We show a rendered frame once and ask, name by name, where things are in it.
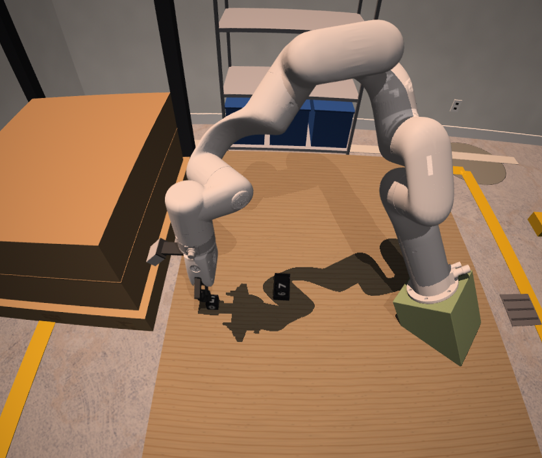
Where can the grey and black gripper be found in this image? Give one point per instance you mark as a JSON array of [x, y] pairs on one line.
[[202, 268]]

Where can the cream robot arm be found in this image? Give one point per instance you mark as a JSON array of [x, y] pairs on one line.
[[421, 144]]

